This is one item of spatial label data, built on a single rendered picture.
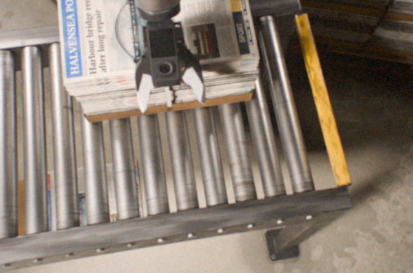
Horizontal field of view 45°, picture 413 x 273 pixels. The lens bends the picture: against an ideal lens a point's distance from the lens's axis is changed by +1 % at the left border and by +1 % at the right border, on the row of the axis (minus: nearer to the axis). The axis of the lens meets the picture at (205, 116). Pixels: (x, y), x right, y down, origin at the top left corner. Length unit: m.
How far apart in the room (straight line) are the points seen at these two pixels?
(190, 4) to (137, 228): 0.48
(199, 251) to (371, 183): 0.70
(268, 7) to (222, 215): 0.53
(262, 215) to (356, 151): 1.01
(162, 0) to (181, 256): 1.24
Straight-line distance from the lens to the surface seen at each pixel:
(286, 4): 1.30
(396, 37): 1.99
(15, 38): 1.31
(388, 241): 2.00
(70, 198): 1.13
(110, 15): 1.00
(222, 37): 0.96
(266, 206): 1.09
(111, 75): 0.94
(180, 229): 1.07
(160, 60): 0.79
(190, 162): 1.11
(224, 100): 1.12
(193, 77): 0.88
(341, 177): 1.12
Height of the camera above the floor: 1.86
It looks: 69 degrees down
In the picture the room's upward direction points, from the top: 1 degrees clockwise
